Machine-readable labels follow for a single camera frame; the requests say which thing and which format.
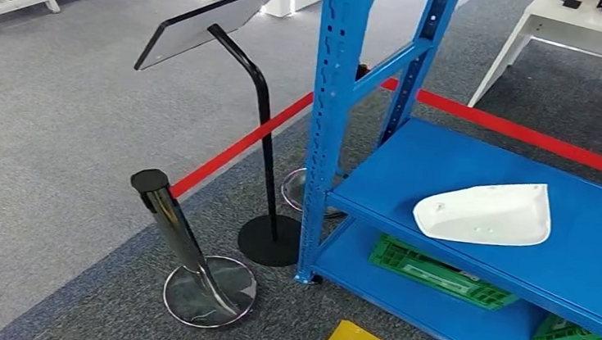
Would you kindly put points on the red barrier belt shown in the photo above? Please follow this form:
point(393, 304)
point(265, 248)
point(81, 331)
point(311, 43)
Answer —
point(237, 147)

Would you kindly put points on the chrome stanchion post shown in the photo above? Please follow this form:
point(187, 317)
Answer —
point(176, 228)
point(294, 190)

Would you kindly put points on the blue metal shelf rack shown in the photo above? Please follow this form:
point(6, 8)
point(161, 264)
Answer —
point(497, 164)

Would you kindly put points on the small black item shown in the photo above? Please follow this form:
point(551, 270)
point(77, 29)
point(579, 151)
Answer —
point(571, 3)

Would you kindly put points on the white desk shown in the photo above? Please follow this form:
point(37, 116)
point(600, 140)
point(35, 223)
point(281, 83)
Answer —
point(591, 25)

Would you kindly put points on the white mirror cover part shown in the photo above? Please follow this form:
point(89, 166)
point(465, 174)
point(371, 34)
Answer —
point(482, 214)

